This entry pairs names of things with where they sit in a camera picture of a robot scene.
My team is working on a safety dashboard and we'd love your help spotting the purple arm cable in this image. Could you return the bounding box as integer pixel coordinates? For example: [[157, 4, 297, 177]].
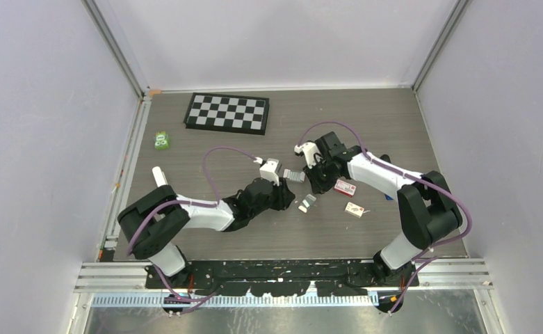
[[296, 121, 474, 315], [126, 146, 261, 308]]

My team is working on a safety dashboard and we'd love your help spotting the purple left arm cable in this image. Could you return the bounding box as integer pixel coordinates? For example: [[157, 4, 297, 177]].
[[126, 146, 261, 308]]

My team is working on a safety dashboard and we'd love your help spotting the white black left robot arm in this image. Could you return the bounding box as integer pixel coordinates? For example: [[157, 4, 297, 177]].
[[117, 177, 295, 288]]

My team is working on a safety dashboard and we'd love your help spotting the red staple box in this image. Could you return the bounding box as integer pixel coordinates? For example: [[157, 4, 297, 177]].
[[334, 180, 356, 197]]

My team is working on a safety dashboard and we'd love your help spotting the white staple box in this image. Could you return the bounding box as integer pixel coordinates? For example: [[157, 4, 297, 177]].
[[344, 202, 364, 218]]

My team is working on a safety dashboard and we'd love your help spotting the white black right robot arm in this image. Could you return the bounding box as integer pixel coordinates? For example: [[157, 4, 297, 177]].
[[294, 132, 463, 286]]

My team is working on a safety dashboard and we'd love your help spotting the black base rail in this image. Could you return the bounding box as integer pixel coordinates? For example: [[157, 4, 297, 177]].
[[145, 260, 416, 297]]

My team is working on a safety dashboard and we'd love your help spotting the black white chessboard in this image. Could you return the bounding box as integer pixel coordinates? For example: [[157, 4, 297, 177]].
[[184, 93, 270, 136]]

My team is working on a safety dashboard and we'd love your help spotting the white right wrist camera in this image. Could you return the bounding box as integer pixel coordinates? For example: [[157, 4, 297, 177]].
[[294, 141, 323, 169]]

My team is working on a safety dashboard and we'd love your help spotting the slotted cable duct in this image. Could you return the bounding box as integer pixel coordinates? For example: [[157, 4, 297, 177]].
[[91, 292, 379, 308]]

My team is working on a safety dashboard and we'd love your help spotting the blue stapler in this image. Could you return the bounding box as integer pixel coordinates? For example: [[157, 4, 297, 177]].
[[380, 154, 393, 201]]

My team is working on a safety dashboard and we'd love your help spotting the green toy block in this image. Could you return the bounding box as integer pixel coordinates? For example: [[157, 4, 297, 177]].
[[154, 132, 170, 150]]

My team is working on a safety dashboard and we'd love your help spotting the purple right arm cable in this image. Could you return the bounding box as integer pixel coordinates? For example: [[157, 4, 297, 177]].
[[296, 121, 474, 315]]

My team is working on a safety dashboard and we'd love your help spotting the white stapler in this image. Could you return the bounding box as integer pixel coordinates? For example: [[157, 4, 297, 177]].
[[152, 166, 168, 187]]

